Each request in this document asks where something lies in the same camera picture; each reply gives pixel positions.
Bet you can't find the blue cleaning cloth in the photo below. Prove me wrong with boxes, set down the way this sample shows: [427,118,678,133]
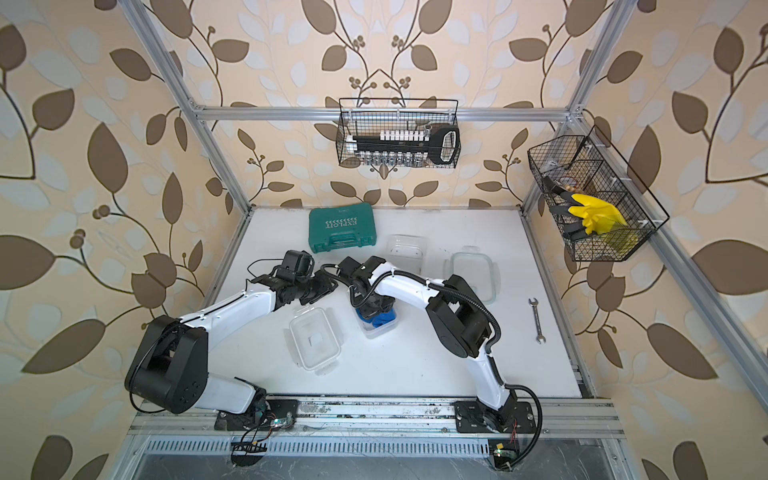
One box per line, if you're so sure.
[356,309,397,330]

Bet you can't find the clear lunch box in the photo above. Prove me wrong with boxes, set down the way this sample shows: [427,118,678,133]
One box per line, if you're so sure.
[357,307,399,339]
[384,234,428,275]

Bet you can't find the clear lunch box lid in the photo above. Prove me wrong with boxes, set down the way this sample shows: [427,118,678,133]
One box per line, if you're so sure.
[288,308,341,376]
[443,246,498,304]

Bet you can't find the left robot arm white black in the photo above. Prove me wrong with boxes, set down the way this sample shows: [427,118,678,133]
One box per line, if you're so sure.
[124,267,338,415]

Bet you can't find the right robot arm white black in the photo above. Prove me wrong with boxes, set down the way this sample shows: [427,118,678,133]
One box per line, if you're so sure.
[335,256,515,416]

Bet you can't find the green plastic tool case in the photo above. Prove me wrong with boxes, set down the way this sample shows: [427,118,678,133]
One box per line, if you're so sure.
[308,203,377,253]

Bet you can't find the black socket set holder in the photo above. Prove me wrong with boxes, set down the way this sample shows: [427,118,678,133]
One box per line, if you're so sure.
[337,124,461,166]

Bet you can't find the small steel wrench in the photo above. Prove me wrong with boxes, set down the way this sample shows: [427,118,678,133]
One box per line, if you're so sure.
[528,298,546,344]

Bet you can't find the yellow rubber glove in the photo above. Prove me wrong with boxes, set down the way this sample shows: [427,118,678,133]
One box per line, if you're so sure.
[568,194,628,235]

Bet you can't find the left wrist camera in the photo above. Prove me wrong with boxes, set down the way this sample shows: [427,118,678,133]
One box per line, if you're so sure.
[280,250,315,281]

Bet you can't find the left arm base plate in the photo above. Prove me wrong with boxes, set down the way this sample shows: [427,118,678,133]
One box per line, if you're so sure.
[214,397,299,432]

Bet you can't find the aluminium front rail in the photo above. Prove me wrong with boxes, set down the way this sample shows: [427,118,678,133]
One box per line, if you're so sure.
[127,394,626,440]

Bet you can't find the black wire basket back wall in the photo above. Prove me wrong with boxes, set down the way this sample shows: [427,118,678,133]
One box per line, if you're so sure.
[335,96,461,169]

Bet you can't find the black wire basket wall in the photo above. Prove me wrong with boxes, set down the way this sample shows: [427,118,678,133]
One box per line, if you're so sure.
[335,96,461,169]
[527,126,670,262]

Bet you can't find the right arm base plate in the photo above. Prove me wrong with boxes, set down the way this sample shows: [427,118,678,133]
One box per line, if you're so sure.
[452,398,537,435]

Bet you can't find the black handled pliers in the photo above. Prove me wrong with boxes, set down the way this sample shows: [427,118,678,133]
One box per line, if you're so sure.
[543,176,589,241]

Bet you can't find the black wire basket right wall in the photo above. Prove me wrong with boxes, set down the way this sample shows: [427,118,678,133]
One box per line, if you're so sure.
[527,126,670,262]

